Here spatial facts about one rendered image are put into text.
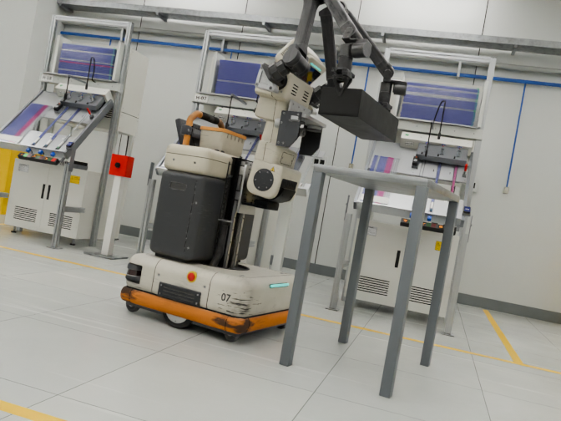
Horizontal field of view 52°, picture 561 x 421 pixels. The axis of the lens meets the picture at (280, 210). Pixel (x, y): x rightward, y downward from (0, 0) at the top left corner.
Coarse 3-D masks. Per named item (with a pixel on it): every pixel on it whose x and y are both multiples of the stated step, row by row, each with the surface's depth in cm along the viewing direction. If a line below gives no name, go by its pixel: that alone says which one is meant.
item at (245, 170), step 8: (240, 168) 276; (248, 168) 274; (248, 176) 275; (288, 184) 271; (240, 192) 272; (248, 192) 278; (280, 192) 265; (288, 192) 270; (240, 200) 273; (248, 200) 279; (256, 200) 270; (264, 200) 269; (272, 200) 269; (280, 200) 273; (240, 208) 274; (248, 208) 280; (264, 208) 268; (272, 208) 273
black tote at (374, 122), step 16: (336, 96) 232; (352, 96) 229; (368, 96) 236; (320, 112) 235; (336, 112) 232; (352, 112) 229; (368, 112) 238; (384, 112) 257; (352, 128) 257; (368, 128) 250; (384, 128) 261
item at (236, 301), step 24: (144, 264) 266; (168, 264) 262; (192, 264) 265; (240, 264) 300; (144, 288) 265; (168, 288) 258; (192, 288) 253; (216, 288) 248; (240, 288) 243; (264, 288) 256; (288, 288) 279; (168, 312) 258; (192, 312) 252; (216, 312) 248; (240, 312) 243; (264, 312) 261
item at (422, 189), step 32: (320, 192) 227; (416, 192) 209; (448, 192) 244; (416, 224) 208; (448, 224) 268; (416, 256) 210; (448, 256) 269; (352, 288) 286; (288, 320) 228; (288, 352) 227; (384, 384) 209
